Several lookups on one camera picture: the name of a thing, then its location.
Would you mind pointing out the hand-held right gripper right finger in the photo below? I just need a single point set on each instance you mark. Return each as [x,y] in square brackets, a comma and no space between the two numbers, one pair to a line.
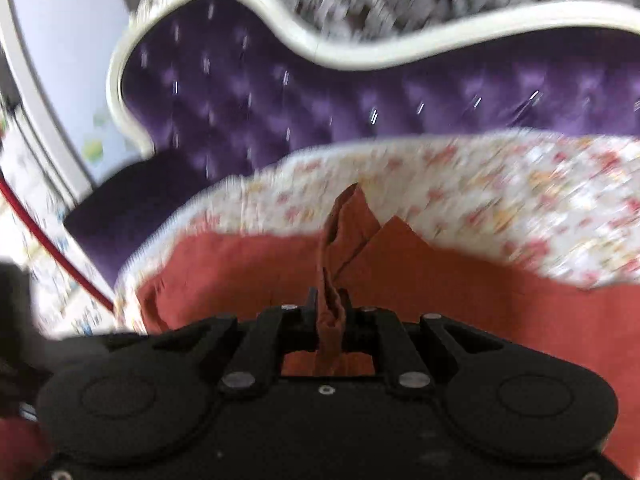
[360,330]

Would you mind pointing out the white door frame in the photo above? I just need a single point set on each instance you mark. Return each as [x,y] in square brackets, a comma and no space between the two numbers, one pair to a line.
[45,110]

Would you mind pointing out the red tube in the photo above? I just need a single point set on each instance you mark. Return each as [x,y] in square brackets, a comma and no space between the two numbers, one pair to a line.
[50,260]

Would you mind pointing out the floral blanket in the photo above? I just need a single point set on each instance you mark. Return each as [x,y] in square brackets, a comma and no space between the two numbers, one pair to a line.
[500,185]

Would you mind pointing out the red pants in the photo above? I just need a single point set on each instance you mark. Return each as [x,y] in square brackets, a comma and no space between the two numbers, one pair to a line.
[450,285]

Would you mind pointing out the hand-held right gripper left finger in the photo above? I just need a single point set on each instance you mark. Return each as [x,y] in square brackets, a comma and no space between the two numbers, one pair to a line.
[300,330]

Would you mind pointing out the purple tufted sofa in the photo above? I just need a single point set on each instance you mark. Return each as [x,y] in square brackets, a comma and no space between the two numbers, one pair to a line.
[250,110]

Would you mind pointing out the patterned floor mat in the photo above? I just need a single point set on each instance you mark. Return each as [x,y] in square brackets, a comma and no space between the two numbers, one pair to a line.
[55,300]

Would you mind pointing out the person's left forearm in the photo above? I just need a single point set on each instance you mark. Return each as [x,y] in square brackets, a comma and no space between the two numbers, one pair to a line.
[20,450]

